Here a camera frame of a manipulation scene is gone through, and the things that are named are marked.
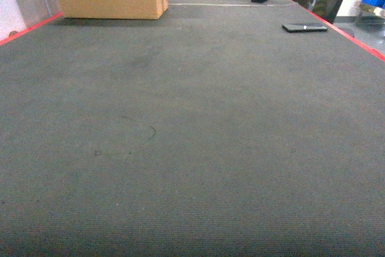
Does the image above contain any black smartphone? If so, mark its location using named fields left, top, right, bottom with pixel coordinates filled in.
left=282, top=23, right=328, bottom=33

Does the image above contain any steel shelf rack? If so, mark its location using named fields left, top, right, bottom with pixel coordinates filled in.
left=355, top=0, right=384, bottom=25

